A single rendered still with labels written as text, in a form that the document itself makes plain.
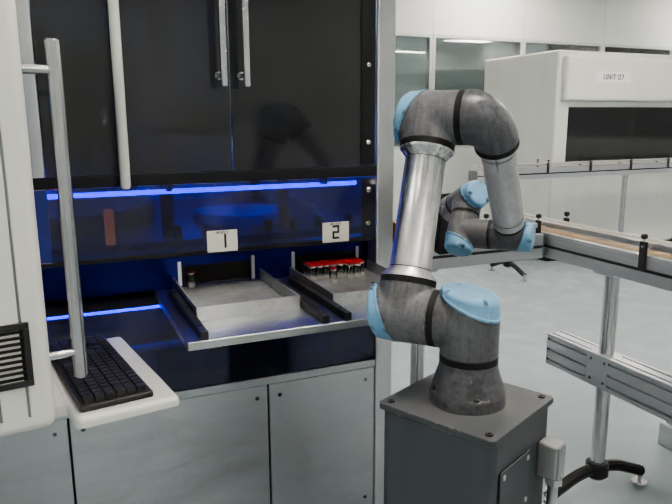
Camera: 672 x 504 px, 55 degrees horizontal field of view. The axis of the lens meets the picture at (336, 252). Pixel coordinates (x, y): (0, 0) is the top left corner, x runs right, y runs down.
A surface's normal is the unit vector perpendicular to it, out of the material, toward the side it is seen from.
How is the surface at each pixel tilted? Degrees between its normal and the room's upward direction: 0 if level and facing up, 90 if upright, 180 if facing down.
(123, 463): 90
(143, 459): 90
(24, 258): 90
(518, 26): 90
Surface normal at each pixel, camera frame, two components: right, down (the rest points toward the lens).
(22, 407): 0.54, 0.17
